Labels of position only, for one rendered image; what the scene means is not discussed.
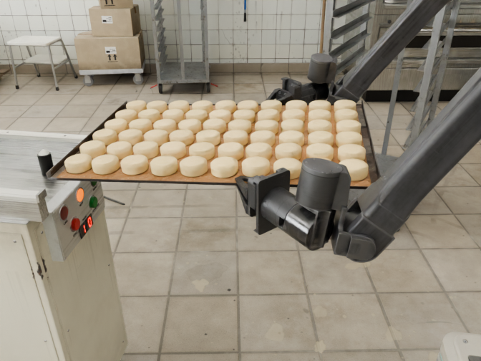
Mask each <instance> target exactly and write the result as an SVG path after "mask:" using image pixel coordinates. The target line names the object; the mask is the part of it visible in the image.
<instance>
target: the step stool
mask: <svg viewBox="0 0 481 361"><path fill-rule="evenodd" d="M56 42H61V43H62V46H63V48H64V51H65V54H66V55H52V53H51V49H50V45H52V44H54V43H56ZM7 44H8V45H9V52H10V56H11V63H12V67H13V71H14V79H15V83H16V86H15V87H16V89H19V85H18V81H17V77H16V70H15V68H17V67H19V66H21V65H23V64H33V65H34V68H35V70H36V72H37V77H41V75H40V73H39V72H38V69H37V66H36V65H35V64H50V65H51V66H52V71H53V75H54V82H55V86H56V91H59V87H58V84H57V78H56V74H55V71H54V70H55V69H56V68H58V67H61V66H62V65H63V64H66V63H67V62H69V64H70V66H71V68H72V71H73V73H74V78H78V76H77V74H76V73H75V71H74V68H73V66H72V62H71V60H70V56H69V55H68V53H67V50H66V47H65V45H64V42H63V41H62V39H61V37H48V36H21V37H18V38H16V39H12V40H11V41H8V42H7ZM11 46H26V48H27V51H28V53H29V56H30V58H28V59H26V60H24V62H22V63H21V64H18V65H17V66H14V58H13V54H12V50H11ZM28 46H37V47H48V51H49V55H45V54H37V55H35V56H32V55H31V52H30V50H29V47H28ZM63 61H65V62H63ZM62 62H63V63H62ZM54 64H58V66H56V67H54Z"/></svg>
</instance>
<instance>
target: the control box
mask: <svg viewBox="0 0 481 361"><path fill-rule="evenodd" d="M80 188H81V189H82V190H83V191H84V197H83V199H82V201H78V200H77V193H78V190H79V189H80ZM92 196H94V197H97V201H98V202H97V207H96V208H91V207H90V199H91V197H92ZM64 206H66V207H67V208H68V216H67V218H66V219H65V220H62V218H61V210H62V208H63V207H64ZM47 208H48V212H49V216H48V217H47V218H46V219H45V220H44V221H43V222H42V223H43V227H44V232H45V234H46V238H47V243H48V246H49V250H50V254H51V257H52V261H65V260H66V258H67V257H68V256H69V255H70V254H71V252H72V251H73V249H74V248H75V246H76V245H77V244H78V243H79V241H80V240H81V239H82V238H83V237H84V235H83V233H82V232H83V230H82V226H83V224H84V226H85V228H84V229H85V230H86V232H85V233H87V232H88V230H89V229H90V228H91V227H89V224H88V218H89V217H91V221H92V225H93V223H94V222H95V221H96V219H97V218H98V216H99V215H100V214H101V212H102V211H103V210H104V209H105V200H104V196H103V192H102V184H101V182H99V181H97V183H96V185H92V182H91V181H73V180H70V181H69V182H68V183H67V184H66V185H65V186H64V187H63V188H62V189H61V190H60V191H59V192H58V193H57V194H56V195H55V196H54V197H53V198H52V199H51V200H50V201H49V202H48V203H47ZM74 218H78V219H79V220H80V227H79V229H78V230H77V231H73V230H72V221H73V219H74Z"/></svg>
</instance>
